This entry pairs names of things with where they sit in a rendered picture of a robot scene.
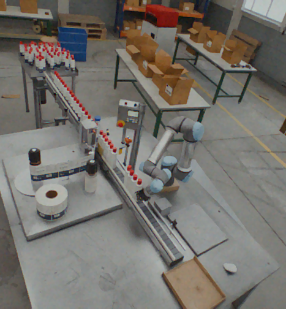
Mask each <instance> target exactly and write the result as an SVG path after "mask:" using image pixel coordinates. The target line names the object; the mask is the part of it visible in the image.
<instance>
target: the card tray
mask: <svg viewBox="0 0 286 309"><path fill-rule="evenodd" d="M162 276H163V278H164V279H165V281H166V282H167V284H168V285H169V287H170V289H171V290H172V292H173V293H174V295H175V296H176V298H177V300H178V301H179V303H180V304H181V306H182V307H183V309H212V308H214V307H215V306H216V305H218V304H220V303H221V302H222V301H224V300H225V299H226V298H227V296H226V294H225V293H224V292H223V290H222V289H221V288H220V286H219V285H218V284H217V283H216V281H215V280H214V278H213V277H212V276H211V275H210V273H209V272H208V271H207V270H206V268H205V267H204V265H203V264H202V263H201V262H200V260H199V259H198V257H196V255H195V256H194V258H192V259H190V260H188V261H187V262H185V263H183V264H181V265H179V266H177V267H175V268H173V269H171V270H170V271H168V272H166V273H164V272H163V273H162Z"/></svg>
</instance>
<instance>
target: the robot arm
mask: <svg viewBox="0 0 286 309"><path fill-rule="evenodd" d="M204 130H205V129H204V126H203V125H202V124H201V123H199V122H196V121H194V120H191V119H189V118H187V117H185V116H178V117H176V118H174V119H172V120H171V121H170V122H169V123H168V124H167V125H166V127H165V132H164V133H163V134H162V137H161V138H160V140H159V141H158V143H157V145H156V146H155V148H154V149H153V151H152V153H151V154H150V156H149V158H148V159H147V161H142V162H141V163H140V165H139V170H140V171H141V172H143V173H144V174H146V175H148V176H150V177H152V178H153V179H154V180H153V181H152V182H151V183H150V184H149V185H147V186H146V187H145V188H143V189H141V190H139V191H137V192H135V193H136V196H134V197H137V201H139V202H141V201H145V202H146V201H148V199H149V197H151V196H153V195H154V194H157V193H158V192H160V191H161V190H162V188H163V186H166V187H168V186H171V185H173V184H174V180H175V179H174V177H175V178H177V179H179V180H181V181H183V182H185V183H187V182H188V181H189V180H190V178H191V176H192V175H193V173H194V171H193V170H192V165H191V162H192V157H193V154H194V149H195V144H196V142H198V141H199V140H201V138H202V137H203V134H204ZM179 132H180V133H182V134H183V139H184V143H183V149H182V153H181V159H180V162H177V159H176V158H175V157H172V156H166V157H164V158H163V159H162V162H161V167H160V169H158V168H156V165H157V163H158V162H159V160H160V158H161V157H162V155H163V154H164V152H165V150H166V149H167V147H168V146H169V144H170V142H171V140H172V139H173V138H174V136H175V135H177V133H179ZM138 192H139V193H138ZM137 201H136V202H137Z"/></svg>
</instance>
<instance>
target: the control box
mask: <svg viewBox="0 0 286 309"><path fill-rule="evenodd" d="M125 101H126V102H127V105H124V103H125ZM134 103H136V104H137V107H134ZM138 103H139V102H133V101H127V100H122V99H120V102H119V105H118V116H117V122H116V127H119V126H118V123H122V124H123V127H122V128H127V129H134V130H137V129H138V124H136V123H129V122H126V117H128V118H134V119H138V122H139V118H140V112H141V110H140V107H139V106H138ZM128 109H131V110H138V111H139V114H138V118H137V117H132V116H127V112H128Z"/></svg>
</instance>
